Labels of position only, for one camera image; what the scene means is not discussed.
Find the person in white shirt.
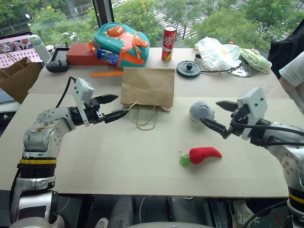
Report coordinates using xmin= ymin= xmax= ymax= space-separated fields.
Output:
xmin=278 ymin=55 xmax=304 ymax=106

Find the white shoe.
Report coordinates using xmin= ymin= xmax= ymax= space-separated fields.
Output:
xmin=232 ymin=201 xmax=257 ymax=225
xmin=95 ymin=217 xmax=110 ymax=228

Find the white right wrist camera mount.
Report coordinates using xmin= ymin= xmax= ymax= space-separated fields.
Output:
xmin=237 ymin=86 xmax=269 ymax=141

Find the white plastic bag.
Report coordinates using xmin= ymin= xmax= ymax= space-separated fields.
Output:
xmin=194 ymin=37 xmax=242 ymax=72

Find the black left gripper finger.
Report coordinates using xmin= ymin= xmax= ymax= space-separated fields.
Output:
xmin=104 ymin=109 xmax=130 ymax=124
xmin=95 ymin=94 xmax=119 ymax=105

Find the large brown paper bag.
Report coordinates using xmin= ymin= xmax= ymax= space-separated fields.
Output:
xmin=0 ymin=57 xmax=42 ymax=105

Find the pale green cloth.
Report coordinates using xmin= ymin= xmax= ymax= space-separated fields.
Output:
xmin=239 ymin=47 xmax=272 ymax=74

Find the red chili plush toy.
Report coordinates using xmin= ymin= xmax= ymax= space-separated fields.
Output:
xmin=176 ymin=147 xmax=223 ymax=168

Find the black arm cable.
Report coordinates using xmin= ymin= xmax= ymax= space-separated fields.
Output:
xmin=55 ymin=76 xmax=77 ymax=108
xmin=229 ymin=120 xmax=304 ymax=137

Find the white insulated bottle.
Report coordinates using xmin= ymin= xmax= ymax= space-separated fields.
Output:
xmin=28 ymin=34 xmax=52 ymax=63

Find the red cola can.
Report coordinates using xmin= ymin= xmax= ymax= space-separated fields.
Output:
xmin=161 ymin=27 xmax=177 ymax=61

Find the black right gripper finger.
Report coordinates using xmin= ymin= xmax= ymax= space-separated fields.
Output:
xmin=200 ymin=116 xmax=230 ymax=140
xmin=215 ymin=100 xmax=238 ymax=113

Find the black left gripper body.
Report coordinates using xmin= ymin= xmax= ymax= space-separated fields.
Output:
xmin=83 ymin=97 xmax=105 ymax=125

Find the blue white printed packet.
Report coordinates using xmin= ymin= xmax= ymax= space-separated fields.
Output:
xmin=96 ymin=47 xmax=120 ymax=65

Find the laptop with pink screen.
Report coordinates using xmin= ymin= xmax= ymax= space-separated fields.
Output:
xmin=0 ymin=33 xmax=45 ymax=70

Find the teal dinosaur backpack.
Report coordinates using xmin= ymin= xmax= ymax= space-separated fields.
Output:
xmin=89 ymin=23 xmax=150 ymax=78

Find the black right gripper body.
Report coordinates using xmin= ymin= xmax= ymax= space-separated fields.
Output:
xmin=228 ymin=104 xmax=250 ymax=140

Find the dark green kettle base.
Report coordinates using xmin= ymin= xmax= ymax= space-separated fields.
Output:
xmin=176 ymin=60 xmax=202 ymax=79

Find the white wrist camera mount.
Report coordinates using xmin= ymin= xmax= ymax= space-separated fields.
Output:
xmin=72 ymin=77 xmax=95 ymax=127
xmin=237 ymin=86 xmax=269 ymax=141

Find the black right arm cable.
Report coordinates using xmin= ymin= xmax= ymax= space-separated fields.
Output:
xmin=229 ymin=120 xmax=304 ymax=137

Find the brown paper bag with handles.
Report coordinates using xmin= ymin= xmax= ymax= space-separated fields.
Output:
xmin=120 ymin=67 xmax=176 ymax=131

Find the gray round object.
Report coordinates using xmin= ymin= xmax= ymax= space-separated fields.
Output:
xmin=189 ymin=101 xmax=216 ymax=123

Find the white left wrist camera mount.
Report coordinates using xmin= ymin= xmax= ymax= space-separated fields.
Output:
xmin=72 ymin=77 xmax=95 ymax=127

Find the black remote controller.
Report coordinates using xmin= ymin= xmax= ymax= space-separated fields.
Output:
xmin=45 ymin=44 xmax=70 ymax=73

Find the black power cord with plug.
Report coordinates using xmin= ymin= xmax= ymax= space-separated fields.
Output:
xmin=194 ymin=53 xmax=238 ymax=73

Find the black garment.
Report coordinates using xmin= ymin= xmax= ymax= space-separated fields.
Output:
xmin=267 ymin=28 xmax=304 ymax=80

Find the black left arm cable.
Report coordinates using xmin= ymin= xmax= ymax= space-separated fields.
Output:
xmin=55 ymin=76 xmax=77 ymax=108

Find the black window frame post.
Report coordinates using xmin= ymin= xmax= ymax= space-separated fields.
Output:
xmin=92 ymin=0 xmax=115 ymax=28

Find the red cardboard box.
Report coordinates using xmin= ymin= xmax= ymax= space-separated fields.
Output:
xmin=66 ymin=43 xmax=99 ymax=66

